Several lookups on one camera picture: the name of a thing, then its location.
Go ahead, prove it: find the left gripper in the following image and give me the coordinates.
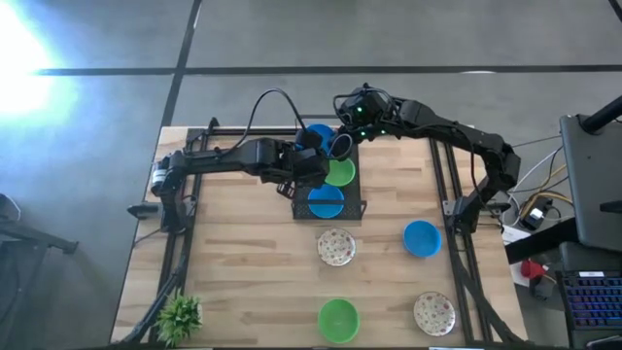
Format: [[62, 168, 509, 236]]
[[277, 147, 333, 199]]

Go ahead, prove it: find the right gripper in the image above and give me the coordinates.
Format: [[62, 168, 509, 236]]
[[338, 87, 393, 143]]

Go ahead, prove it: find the blue plastic mini bowl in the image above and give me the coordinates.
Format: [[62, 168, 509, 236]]
[[307, 183, 346, 220], [306, 122, 337, 156], [402, 219, 443, 259]]

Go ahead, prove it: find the floral plate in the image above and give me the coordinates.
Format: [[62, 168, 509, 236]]
[[412, 291, 457, 337], [317, 227, 358, 267]]

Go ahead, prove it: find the green plastic mini bowl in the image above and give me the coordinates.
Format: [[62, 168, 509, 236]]
[[324, 157, 357, 189], [317, 297, 362, 345]]

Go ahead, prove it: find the black mesh dish rack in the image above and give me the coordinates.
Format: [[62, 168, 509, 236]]
[[291, 114, 368, 223]]

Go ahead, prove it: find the small green artificial plant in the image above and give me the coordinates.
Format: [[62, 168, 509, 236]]
[[154, 291, 204, 347]]

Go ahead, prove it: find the white paper sheet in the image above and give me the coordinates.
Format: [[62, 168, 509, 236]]
[[500, 225, 534, 247]]

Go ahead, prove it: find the red object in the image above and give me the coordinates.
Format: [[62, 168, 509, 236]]
[[520, 259, 548, 282]]

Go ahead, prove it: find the black pole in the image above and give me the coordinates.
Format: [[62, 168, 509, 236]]
[[580, 94, 622, 135]]

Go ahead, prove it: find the grey monitor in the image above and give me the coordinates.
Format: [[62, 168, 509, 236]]
[[558, 113, 622, 253]]

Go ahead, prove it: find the black floor stand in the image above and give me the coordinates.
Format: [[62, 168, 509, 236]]
[[0, 192, 80, 257]]

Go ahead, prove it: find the backlit laptop keyboard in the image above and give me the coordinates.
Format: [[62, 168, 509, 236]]
[[558, 269, 622, 333]]

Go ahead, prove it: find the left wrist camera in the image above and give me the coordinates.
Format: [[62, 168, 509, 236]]
[[295, 128, 325, 151]]

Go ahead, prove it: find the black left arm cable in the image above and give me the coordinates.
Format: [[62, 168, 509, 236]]
[[227, 87, 310, 152]]

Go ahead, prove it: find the grey metal bracket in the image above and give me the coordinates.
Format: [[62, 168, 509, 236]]
[[442, 197, 463, 218]]

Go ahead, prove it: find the black frame bracket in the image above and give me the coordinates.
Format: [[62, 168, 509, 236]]
[[126, 202, 164, 220]]

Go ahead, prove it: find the yellow cable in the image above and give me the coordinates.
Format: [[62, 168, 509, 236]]
[[517, 164, 570, 216]]

